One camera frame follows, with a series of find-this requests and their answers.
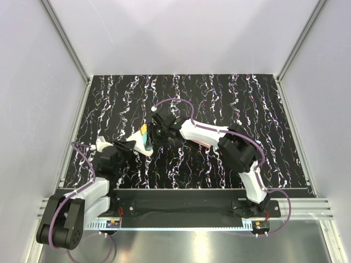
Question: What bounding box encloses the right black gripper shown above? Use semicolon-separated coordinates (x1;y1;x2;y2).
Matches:
145;123;169;150

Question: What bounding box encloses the light teal USB-C charger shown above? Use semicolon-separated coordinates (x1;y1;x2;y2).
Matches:
141;133;149;147

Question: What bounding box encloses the white triangular socket adapter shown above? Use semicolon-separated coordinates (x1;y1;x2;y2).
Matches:
126;130;154;157

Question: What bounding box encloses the dark teal dual USB charger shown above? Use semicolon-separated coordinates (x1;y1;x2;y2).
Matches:
145;146;153;152

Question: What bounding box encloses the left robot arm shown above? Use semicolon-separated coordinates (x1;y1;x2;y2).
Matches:
36;138;136;250

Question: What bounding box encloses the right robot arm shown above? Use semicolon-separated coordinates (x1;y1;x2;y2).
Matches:
147;106;270;217

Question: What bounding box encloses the yellow USB charger plug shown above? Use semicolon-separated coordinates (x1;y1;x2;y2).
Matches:
140;124;148;135

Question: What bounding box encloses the pink power strip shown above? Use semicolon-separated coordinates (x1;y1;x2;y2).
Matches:
192;140;212;148

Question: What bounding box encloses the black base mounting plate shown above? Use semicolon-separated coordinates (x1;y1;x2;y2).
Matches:
116;189;281;231

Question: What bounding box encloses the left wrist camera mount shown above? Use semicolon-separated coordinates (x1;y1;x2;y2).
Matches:
90;136;113;152

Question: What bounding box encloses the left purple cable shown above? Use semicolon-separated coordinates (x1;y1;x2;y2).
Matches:
48;141;119;263

